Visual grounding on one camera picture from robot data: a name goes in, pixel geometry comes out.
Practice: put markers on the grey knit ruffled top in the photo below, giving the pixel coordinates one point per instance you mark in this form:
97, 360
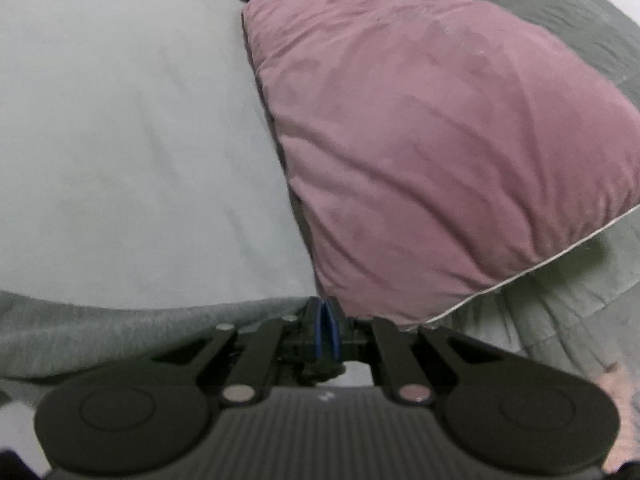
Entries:
125, 332

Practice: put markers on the large pink pillow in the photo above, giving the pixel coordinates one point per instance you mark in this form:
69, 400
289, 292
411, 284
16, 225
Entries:
425, 160

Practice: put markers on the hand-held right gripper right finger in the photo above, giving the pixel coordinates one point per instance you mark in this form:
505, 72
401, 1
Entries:
331, 332

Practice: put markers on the grey pillow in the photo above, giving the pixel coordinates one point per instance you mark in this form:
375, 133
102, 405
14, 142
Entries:
565, 300

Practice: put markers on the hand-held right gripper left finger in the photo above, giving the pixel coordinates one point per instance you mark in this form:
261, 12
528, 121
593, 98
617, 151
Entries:
316, 332

